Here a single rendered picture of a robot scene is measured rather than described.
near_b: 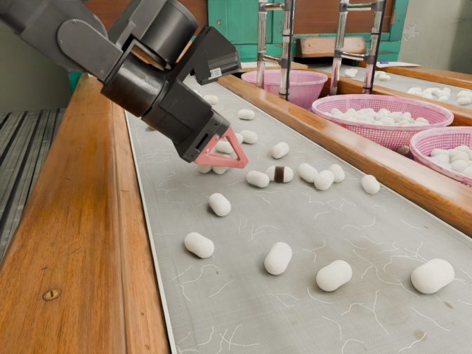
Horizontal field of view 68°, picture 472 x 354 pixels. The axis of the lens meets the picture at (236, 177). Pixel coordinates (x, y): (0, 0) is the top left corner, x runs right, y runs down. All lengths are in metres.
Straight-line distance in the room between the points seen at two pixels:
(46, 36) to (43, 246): 0.18
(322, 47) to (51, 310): 1.36
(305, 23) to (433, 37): 2.02
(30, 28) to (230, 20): 1.08
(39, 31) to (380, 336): 0.36
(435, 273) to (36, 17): 0.39
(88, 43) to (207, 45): 0.12
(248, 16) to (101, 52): 1.08
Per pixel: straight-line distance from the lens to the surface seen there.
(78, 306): 0.27
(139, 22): 0.41
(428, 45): 3.38
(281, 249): 0.31
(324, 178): 0.44
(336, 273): 0.29
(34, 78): 2.19
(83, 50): 0.37
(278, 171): 0.45
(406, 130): 0.66
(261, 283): 0.30
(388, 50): 1.75
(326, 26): 1.56
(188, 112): 0.40
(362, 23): 1.66
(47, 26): 0.37
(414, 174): 0.47
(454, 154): 0.66
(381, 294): 0.31
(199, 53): 0.41
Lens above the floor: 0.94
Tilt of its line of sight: 25 degrees down
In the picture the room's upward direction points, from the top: straight up
